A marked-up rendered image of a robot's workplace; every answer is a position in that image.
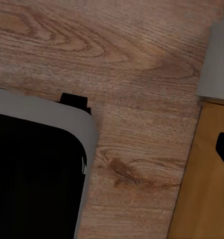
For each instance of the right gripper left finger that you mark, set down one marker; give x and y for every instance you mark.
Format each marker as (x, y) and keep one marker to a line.
(8, 151)

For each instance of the door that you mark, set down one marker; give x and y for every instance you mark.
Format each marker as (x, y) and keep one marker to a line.
(199, 212)

